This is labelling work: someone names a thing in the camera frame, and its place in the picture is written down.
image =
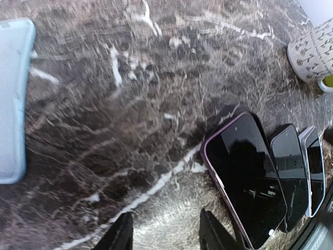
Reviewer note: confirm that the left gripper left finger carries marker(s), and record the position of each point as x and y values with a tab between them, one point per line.
119	236

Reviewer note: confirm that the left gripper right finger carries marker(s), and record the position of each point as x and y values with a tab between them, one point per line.
212	234

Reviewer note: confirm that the purple smartphone dark screen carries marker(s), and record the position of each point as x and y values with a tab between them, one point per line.
286	149

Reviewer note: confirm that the light blue smartphone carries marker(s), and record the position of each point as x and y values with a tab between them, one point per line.
314	169

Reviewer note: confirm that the light blue phone case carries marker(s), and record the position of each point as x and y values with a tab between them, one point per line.
17	40

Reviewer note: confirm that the lime green bowl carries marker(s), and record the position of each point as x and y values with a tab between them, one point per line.
326	84

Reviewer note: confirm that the white patterned mug yellow inside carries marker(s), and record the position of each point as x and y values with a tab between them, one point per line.
311	55

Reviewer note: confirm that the black front rail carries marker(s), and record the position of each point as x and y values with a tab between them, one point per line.
318	233

